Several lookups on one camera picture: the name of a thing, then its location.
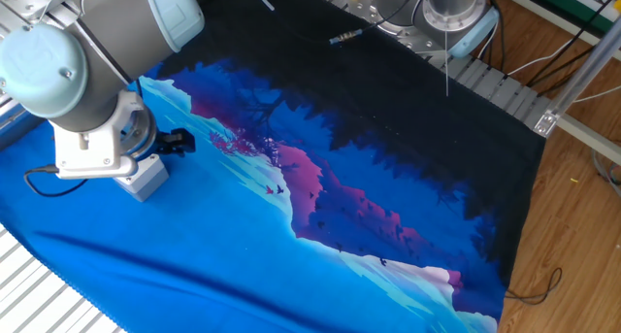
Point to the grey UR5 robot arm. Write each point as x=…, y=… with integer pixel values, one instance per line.
x=97, y=42

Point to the aluminium frame crossbeam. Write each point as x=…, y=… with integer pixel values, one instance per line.
x=592, y=139

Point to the blue mountain print tablecloth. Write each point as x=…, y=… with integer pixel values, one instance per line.
x=194, y=255

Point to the aluminium frame post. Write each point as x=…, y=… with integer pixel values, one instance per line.
x=582, y=76

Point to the silver wrist flange coupling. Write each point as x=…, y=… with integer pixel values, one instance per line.
x=143, y=134

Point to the white zip tie tail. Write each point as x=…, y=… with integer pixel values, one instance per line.
x=446, y=71

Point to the grey green-button switch box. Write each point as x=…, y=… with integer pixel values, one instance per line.
x=145, y=180

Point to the silver corner bracket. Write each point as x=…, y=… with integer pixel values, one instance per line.
x=545, y=124

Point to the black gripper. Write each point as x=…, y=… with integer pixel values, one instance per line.
x=161, y=143

